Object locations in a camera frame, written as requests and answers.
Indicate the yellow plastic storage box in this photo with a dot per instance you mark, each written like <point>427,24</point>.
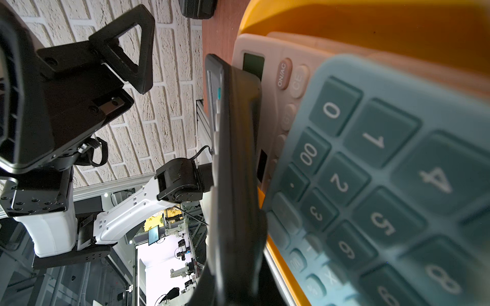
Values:
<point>454,33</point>

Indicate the black calculator face up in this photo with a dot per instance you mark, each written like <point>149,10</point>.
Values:
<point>238,228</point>

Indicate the small teal calculator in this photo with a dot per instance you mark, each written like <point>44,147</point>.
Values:
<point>381,195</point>

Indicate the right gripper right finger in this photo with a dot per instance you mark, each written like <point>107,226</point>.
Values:
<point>269,294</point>

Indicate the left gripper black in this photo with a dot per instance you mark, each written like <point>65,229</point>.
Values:
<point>49,111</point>

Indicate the large black case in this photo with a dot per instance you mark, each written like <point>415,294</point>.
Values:
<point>197,9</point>

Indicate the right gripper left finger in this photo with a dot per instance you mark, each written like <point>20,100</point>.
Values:
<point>204,293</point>

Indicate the pink calculator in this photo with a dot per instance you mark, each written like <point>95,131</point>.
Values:
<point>286,62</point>

